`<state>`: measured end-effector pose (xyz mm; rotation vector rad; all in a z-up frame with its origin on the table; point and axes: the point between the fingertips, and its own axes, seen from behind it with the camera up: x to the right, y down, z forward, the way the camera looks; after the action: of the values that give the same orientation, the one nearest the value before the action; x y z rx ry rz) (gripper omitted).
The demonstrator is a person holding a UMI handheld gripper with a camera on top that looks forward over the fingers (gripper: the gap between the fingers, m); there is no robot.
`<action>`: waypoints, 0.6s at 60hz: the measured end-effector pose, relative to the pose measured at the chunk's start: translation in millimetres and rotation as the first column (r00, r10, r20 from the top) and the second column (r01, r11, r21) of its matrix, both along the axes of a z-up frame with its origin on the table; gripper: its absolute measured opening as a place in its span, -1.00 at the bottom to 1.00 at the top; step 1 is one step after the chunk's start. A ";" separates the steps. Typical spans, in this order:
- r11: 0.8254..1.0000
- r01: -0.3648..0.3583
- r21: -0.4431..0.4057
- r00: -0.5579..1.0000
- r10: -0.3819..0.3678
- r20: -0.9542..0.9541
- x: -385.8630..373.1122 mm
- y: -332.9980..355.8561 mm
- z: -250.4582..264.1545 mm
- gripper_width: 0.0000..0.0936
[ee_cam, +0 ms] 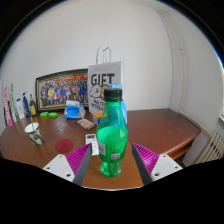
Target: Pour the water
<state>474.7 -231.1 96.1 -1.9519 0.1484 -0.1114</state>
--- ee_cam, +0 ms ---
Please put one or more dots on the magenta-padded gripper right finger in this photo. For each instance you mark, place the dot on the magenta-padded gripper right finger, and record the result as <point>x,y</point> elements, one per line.
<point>165,166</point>

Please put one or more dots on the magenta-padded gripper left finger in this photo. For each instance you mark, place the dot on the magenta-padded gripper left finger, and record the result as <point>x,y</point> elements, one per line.
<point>56,166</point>

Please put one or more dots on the green plastic drink bottle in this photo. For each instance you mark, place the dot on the green plastic drink bottle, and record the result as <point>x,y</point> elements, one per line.
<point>111,140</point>

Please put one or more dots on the flat round red coaster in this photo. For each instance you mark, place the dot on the flat round red coaster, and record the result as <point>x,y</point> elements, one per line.
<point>64,145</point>

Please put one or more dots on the brown wooden side cabinet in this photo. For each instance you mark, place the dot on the brown wooden side cabinet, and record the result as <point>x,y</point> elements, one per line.
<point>160,130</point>

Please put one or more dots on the white remote control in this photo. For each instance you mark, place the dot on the white remote control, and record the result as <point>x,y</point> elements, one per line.
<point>90,140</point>

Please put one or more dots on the white spoon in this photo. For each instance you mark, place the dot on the white spoon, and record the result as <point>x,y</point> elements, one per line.
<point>32,125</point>

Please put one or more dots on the white radiator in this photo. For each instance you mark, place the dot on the white radiator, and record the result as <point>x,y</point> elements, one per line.
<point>211,148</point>

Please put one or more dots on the small patterned snack packet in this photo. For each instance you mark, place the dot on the small patterned snack packet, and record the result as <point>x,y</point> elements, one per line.
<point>86,124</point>

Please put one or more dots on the blue tissue pack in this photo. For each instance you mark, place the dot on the blue tissue pack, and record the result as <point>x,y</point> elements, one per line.
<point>74,111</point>

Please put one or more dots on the colourful puzzle cube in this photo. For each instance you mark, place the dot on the colourful puzzle cube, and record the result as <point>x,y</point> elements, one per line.
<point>97,119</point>

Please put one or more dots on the dark amber pump bottle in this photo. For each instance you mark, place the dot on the dark amber pump bottle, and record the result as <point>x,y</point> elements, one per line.
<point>33,108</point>

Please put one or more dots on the dark blue pump bottle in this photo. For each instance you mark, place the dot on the dark blue pump bottle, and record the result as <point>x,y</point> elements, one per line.
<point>26,108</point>

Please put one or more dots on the white tube with blue label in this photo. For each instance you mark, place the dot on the white tube with blue label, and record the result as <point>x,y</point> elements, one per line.
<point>20,109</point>

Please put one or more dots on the green and white long box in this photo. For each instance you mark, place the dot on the green and white long box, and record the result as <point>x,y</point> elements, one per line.
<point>13,105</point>

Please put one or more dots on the pink and white long box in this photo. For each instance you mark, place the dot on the pink and white long box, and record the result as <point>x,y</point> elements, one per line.
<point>7,108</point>

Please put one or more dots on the framed group photo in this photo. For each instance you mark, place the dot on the framed group photo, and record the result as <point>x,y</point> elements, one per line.
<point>61,90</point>

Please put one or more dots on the white paper gift bag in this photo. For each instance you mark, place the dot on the white paper gift bag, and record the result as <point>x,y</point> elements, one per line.
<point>96,70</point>

